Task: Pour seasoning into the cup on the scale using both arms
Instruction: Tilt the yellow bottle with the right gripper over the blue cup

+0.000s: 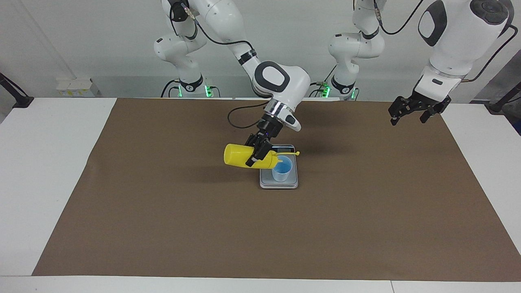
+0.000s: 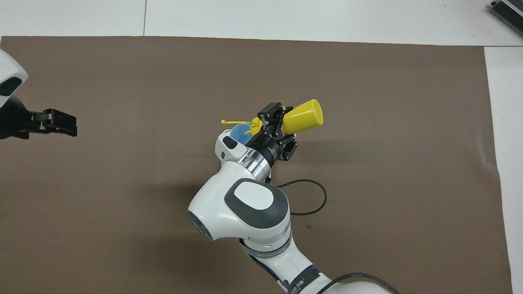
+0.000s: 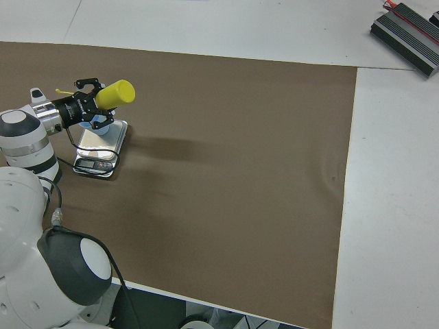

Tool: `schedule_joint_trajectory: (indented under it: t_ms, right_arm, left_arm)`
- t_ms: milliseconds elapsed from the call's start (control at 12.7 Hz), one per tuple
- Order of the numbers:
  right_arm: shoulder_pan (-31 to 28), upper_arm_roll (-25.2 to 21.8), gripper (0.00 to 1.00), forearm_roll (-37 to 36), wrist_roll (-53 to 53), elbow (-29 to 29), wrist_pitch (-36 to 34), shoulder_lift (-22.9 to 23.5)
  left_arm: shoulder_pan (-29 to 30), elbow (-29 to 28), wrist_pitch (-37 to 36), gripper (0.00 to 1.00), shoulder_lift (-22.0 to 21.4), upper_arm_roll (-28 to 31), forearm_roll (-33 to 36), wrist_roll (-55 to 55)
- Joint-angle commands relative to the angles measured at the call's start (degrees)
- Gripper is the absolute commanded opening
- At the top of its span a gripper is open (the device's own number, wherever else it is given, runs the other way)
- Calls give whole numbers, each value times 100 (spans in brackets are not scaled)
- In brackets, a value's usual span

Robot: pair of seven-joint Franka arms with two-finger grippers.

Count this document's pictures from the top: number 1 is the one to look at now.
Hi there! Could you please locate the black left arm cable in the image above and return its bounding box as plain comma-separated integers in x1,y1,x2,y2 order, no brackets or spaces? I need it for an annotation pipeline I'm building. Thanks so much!
373,0,519,83

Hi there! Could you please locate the black right base cable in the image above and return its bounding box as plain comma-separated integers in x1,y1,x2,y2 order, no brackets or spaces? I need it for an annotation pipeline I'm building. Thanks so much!
160,79,182,98

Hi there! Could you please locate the light blue plastic cup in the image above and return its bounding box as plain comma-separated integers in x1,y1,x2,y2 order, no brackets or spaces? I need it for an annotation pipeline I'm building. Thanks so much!
271,155,293,182

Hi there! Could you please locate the black base cable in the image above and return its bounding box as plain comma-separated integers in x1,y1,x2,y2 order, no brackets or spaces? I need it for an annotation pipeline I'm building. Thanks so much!
160,79,182,98
309,64,338,98

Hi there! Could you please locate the black left base cable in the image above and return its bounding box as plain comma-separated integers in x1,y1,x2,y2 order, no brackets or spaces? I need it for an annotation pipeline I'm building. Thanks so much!
309,64,338,98

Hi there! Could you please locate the yellow squeeze bottle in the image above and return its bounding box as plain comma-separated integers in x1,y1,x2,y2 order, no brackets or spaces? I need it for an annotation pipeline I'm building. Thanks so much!
223,143,301,170

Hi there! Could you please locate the black clamp stand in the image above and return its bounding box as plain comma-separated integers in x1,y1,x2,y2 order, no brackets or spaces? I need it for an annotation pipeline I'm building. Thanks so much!
0,72,35,109
488,81,521,114

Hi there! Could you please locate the grey angled panel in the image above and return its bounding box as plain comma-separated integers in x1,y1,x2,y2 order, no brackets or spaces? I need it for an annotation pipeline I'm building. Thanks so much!
473,52,521,103

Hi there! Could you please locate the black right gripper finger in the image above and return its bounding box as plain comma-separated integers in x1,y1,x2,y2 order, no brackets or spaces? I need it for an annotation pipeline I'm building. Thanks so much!
245,138,278,168
244,133,264,152

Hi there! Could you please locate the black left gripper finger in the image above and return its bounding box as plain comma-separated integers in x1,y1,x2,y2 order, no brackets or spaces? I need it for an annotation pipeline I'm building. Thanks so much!
387,96,416,126
419,104,444,124

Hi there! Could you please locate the brown table mat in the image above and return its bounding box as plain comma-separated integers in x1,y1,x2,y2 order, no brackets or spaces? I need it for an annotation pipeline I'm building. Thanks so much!
32,98,521,282

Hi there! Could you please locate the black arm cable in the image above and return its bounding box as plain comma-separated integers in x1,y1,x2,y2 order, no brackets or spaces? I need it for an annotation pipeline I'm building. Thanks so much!
373,0,519,83
169,0,272,130

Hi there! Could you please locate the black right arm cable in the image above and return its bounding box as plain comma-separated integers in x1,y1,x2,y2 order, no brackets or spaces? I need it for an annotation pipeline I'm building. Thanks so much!
169,0,272,130

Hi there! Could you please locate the silver digital kitchen scale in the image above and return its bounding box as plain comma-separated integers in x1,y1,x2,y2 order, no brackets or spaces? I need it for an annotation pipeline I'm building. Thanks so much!
259,144,299,190

